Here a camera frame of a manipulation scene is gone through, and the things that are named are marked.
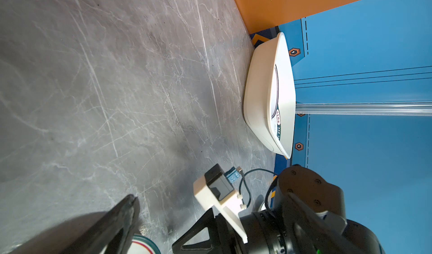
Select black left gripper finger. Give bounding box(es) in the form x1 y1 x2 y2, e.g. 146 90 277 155
62 194 140 254

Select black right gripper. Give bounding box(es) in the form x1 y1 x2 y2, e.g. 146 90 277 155
171 208 304 254

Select white plate red characters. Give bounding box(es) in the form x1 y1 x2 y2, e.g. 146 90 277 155
127 234 161 254

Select green lettered rim plate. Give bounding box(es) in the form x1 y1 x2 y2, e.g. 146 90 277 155
270 65 281 140

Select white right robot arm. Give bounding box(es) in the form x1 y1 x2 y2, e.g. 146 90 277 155
172 165 384 254

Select white plastic bin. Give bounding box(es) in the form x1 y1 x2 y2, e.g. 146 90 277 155
244 32 296 159

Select white sensor module right gripper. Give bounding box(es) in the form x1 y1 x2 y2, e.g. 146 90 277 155
193 164 248 243

